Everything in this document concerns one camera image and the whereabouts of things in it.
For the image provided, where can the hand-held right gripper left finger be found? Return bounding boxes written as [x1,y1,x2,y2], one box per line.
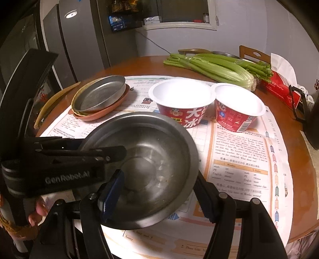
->
[30,169,125,259]

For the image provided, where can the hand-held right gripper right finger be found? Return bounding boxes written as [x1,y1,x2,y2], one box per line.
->
[193,173,285,259]

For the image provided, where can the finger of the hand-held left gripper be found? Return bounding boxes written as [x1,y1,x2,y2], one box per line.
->
[58,138,85,150]
[86,146,127,163]

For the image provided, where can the yellow shell-shaped plate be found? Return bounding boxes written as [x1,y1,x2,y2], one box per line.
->
[71,80,100,117]

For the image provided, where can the pink plastic plate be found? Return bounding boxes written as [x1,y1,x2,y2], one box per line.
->
[69,83,130,122]

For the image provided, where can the steel bowl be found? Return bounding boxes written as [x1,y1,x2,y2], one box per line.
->
[78,111,200,230]

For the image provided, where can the steel plate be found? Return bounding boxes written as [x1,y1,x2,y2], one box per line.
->
[73,75,126,112]

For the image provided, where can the large red paper bowl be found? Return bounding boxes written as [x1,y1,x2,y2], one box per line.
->
[148,78,216,129]

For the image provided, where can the small red paper bowl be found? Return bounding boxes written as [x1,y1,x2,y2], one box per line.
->
[214,83,266,132]

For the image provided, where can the person's left hand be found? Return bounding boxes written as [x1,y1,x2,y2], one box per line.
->
[28,198,49,228]

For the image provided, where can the curved-back wooden chair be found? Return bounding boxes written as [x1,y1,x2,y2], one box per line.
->
[178,48,212,56]
[33,81,81,129]

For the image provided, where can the printed worksheet sheets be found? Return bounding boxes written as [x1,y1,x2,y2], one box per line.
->
[40,75,293,259]

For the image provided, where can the dark curved panel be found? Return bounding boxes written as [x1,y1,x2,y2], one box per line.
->
[0,48,59,160]

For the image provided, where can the grey refrigerator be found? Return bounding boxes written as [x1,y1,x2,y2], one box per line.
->
[41,0,111,87]

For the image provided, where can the dark glass cabinet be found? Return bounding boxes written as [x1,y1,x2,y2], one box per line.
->
[0,12,63,105]

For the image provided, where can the blue box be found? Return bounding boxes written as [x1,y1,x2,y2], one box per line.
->
[108,15,125,32]

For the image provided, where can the celery bunch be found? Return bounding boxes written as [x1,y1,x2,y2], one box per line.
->
[163,53,273,91]

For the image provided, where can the red tissue pack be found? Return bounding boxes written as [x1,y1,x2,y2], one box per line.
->
[259,70,303,110]

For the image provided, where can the snack packets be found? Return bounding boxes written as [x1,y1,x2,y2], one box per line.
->
[110,0,140,14]

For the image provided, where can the small metal dish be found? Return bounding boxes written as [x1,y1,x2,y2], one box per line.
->
[211,50,243,60]

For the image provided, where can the wooden chair backrest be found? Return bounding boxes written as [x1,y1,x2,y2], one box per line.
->
[239,45,272,66]

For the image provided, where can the white tissue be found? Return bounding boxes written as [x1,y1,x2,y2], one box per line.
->
[270,53,298,86]

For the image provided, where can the white-framed window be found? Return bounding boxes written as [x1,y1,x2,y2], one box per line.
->
[136,0,217,31]

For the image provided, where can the thin wall cable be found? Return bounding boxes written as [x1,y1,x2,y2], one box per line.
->
[136,28,172,56]

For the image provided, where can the black frame stand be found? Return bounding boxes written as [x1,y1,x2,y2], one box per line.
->
[288,85,311,122]

